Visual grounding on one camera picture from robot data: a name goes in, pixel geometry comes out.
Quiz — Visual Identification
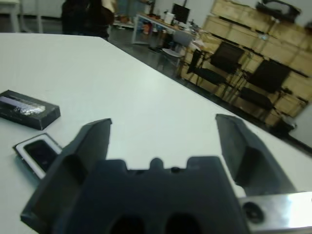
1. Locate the wooden crate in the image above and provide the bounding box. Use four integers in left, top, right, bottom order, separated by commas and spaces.
253, 13, 305, 37
211, 0, 258, 19
202, 15, 234, 41

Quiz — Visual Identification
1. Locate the grey chair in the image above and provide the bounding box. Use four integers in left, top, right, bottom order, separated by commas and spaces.
161, 30, 194, 64

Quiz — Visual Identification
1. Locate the black printed box lid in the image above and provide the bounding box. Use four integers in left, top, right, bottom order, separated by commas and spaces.
0, 89, 61, 130

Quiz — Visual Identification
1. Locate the black carry bag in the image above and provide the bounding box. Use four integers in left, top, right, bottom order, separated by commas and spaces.
255, 0, 302, 22

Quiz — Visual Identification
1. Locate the black computer monitor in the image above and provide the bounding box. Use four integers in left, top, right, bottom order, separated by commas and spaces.
172, 3, 191, 23

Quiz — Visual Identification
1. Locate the white table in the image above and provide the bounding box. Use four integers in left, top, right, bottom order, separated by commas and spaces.
0, 0, 20, 34

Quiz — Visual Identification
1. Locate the white frame wooden desk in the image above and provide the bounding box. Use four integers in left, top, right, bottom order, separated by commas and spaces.
133, 13, 186, 46

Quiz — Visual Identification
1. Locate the person in dark clothes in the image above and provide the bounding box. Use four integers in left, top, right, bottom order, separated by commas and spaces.
60, 0, 116, 41

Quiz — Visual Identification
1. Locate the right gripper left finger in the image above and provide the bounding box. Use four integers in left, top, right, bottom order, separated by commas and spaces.
20, 118, 113, 231

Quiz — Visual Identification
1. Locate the black box with white insert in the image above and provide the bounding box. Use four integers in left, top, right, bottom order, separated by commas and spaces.
13, 133, 64, 180

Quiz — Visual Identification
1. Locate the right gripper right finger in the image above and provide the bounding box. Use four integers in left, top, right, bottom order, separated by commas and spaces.
215, 114, 298, 197

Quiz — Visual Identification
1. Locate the orange bag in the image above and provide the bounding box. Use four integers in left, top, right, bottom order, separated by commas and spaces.
142, 21, 154, 35

